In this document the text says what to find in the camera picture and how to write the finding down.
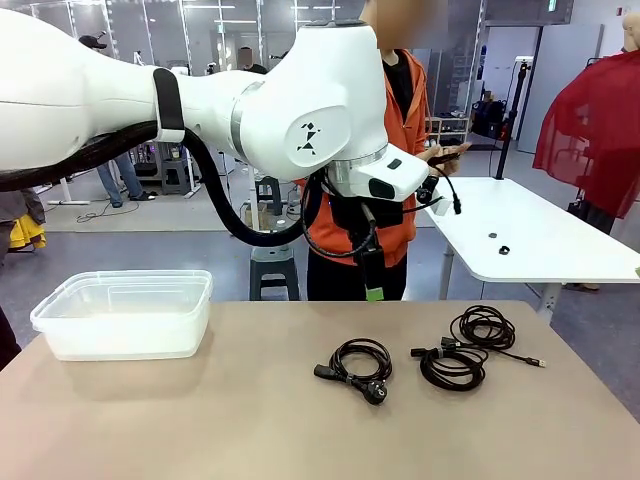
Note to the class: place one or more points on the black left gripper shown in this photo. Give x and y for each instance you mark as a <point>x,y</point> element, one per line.
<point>390,215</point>

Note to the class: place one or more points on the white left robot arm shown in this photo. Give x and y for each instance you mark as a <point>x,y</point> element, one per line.
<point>325,90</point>

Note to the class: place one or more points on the person's right hand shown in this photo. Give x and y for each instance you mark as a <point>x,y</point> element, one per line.
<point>435,155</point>

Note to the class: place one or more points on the person's left hand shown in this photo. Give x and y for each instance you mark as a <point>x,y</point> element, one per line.
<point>457,149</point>

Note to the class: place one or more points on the grey plastic stool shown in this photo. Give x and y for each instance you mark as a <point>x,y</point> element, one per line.
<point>272,280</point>

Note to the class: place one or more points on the cardboard box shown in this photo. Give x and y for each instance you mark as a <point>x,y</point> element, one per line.
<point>260,210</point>

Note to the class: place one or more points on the dark grey step stool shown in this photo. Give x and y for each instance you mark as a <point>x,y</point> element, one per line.
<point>270,187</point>
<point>176,177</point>

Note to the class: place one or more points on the white shoe rack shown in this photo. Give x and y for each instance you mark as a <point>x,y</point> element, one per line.
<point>450,135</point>

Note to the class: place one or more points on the person in orange hoodie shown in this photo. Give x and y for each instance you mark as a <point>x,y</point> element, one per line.
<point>405,115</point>

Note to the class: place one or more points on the white side table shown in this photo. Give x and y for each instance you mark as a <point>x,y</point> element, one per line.
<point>525,225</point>

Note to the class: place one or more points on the black bags pile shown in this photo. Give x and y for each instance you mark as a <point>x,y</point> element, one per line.
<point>490,120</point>

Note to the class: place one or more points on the black tripod stand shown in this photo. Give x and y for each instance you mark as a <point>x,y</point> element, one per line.
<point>510,130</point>

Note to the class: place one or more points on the bystander in black top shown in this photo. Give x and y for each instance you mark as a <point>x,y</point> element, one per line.
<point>252,67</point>

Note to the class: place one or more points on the clear plastic storage container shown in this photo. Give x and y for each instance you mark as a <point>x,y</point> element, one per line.
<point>125,330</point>

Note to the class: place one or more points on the man in black sweater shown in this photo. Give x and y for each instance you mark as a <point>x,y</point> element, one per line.
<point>127,175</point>

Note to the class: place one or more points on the red cape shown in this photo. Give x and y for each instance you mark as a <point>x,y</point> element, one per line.
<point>600,125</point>

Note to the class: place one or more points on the white lab desk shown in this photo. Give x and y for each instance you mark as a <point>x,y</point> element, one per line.
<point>67,201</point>

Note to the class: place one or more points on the yellow garment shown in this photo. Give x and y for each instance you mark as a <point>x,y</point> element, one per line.
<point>27,232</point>

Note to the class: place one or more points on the mannequin head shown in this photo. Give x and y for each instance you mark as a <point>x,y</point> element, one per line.
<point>632,30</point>

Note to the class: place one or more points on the grey jacket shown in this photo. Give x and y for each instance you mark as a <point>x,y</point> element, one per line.
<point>20,205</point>

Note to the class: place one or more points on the black rounded object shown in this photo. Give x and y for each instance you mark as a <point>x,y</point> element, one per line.
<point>6,340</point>

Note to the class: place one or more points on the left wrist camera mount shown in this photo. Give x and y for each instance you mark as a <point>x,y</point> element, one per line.
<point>427,192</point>

